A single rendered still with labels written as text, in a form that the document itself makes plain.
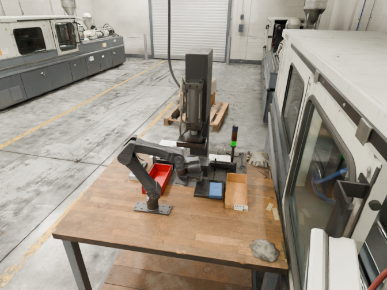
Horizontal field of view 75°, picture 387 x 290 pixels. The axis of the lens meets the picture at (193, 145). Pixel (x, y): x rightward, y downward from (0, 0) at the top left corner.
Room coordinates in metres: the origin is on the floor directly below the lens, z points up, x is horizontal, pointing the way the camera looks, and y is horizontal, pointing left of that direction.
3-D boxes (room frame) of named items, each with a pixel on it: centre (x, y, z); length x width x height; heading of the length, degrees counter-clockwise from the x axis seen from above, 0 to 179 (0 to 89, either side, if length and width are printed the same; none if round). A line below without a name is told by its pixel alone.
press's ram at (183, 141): (1.49, 0.00, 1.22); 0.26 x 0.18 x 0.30; 171
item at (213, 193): (1.19, -0.13, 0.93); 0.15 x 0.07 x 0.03; 174
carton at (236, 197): (1.17, -0.26, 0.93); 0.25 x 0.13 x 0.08; 171
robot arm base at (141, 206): (1.05, 0.22, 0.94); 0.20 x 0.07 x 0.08; 81
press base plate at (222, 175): (1.49, -0.04, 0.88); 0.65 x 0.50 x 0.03; 81
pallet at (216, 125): (4.66, -0.10, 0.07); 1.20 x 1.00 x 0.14; 164
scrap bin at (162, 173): (1.29, 0.22, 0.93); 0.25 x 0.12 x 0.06; 171
